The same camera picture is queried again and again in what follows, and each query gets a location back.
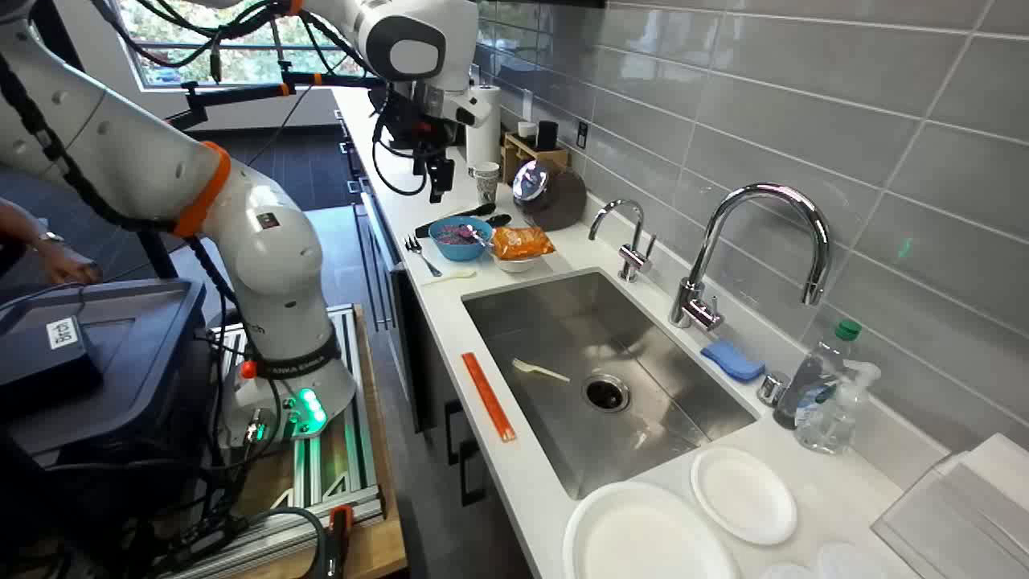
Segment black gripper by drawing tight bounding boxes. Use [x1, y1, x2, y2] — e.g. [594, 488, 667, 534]
[397, 98, 456, 203]

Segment orange chip packet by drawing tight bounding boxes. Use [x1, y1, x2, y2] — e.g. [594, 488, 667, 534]
[491, 224, 552, 261]

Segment person's forearm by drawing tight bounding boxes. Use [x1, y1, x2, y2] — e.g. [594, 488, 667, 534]
[0, 198, 101, 288]

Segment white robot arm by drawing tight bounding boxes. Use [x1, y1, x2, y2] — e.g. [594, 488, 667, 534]
[0, 0, 490, 418]

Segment blue bowl with candy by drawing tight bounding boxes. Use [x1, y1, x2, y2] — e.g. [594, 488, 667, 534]
[427, 217, 491, 263]

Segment white paper cup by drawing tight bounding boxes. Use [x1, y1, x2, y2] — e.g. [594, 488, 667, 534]
[474, 160, 497, 203]

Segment metal spoon on counter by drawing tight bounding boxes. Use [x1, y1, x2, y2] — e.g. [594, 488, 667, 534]
[404, 234, 444, 277]

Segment orange strip on counter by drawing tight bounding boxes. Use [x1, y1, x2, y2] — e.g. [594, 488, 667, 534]
[461, 350, 516, 445]

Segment small chrome faucet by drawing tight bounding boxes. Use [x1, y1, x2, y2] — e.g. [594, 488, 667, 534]
[587, 201, 655, 280]

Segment white plastic spoon in sink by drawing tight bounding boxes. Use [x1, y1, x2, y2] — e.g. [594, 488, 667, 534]
[510, 358, 573, 383]

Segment large chrome faucet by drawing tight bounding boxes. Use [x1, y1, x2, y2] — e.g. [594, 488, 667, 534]
[669, 182, 834, 331]

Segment stainless steel sink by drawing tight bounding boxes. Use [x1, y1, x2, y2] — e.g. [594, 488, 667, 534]
[463, 272, 755, 499]

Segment blue sponge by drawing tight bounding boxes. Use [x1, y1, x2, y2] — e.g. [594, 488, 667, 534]
[704, 340, 765, 383]

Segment black cart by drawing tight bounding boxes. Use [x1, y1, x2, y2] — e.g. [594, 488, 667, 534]
[0, 280, 209, 492]

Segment large white plate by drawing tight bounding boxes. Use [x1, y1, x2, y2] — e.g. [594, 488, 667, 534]
[564, 484, 736, 579]

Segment small white plate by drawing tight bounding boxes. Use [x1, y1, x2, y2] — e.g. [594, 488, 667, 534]
[690, 448, 801, 546]

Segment clear plastic bottle green cap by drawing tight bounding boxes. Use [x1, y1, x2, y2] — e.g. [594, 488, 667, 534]
[795, 320, 882, 455]

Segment clear dish rack tray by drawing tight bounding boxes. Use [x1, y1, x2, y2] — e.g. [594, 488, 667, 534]
[876, 433, 1029, 579]

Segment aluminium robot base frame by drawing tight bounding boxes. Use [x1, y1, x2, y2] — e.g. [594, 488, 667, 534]
[175, 305, 387, 579]

